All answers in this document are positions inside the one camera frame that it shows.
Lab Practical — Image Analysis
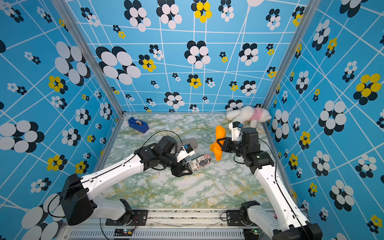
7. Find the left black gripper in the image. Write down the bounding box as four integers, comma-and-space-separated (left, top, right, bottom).
161, 151, 196, 177

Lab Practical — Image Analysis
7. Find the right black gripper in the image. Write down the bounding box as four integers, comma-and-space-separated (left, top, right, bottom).
217, 137, 248, 158

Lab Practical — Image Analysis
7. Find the orange cloth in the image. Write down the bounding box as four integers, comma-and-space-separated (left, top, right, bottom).
210, 126, 226, 161

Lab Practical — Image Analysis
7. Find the newspaper print eyeglass case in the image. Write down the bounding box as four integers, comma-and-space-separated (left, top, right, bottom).
188, 154, 212, 172

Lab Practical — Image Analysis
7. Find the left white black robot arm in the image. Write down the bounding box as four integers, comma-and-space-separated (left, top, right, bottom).
47, 136, 195, 226

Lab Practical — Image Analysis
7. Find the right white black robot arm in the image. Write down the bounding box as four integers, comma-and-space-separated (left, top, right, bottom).
211, 126, 323, 240

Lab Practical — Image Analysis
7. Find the white plush toy pink shirt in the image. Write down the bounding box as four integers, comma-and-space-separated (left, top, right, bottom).
226, 106, 272, 128

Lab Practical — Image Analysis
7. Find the blue tape dispenser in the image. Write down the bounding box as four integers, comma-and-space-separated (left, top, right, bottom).
128, 117, 149, 134

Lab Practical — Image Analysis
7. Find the left circuit board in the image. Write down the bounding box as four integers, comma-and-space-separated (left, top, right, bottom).
114, 229, 135, 237

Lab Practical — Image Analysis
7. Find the circuit board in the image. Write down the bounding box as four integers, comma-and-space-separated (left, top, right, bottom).
243, 229, 260, 240
114, 229, 135, 237

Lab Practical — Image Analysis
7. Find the right circuit board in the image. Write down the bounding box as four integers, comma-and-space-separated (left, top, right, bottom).
243, 229, 260, 240

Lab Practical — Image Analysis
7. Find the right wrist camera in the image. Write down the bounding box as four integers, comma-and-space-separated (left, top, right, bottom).
229, 121, 243, 141

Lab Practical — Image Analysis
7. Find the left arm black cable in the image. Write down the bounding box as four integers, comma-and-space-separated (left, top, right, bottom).
140, 130, 184, 149

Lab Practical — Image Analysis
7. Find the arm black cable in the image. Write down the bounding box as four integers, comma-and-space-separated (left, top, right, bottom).
232, 137, 313, 240
140, 130, 184, 149

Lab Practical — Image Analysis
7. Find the aluminium front rail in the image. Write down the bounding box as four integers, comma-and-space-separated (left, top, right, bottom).
57, 208, 276, 240

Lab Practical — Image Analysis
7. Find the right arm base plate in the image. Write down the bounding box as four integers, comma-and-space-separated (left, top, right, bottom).
226, 209, 268, 227

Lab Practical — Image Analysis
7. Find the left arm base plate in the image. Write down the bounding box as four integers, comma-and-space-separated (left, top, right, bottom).
105, 210, 149, 227

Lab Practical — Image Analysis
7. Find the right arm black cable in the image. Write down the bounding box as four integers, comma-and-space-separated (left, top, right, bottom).
232, 137, 313, 240

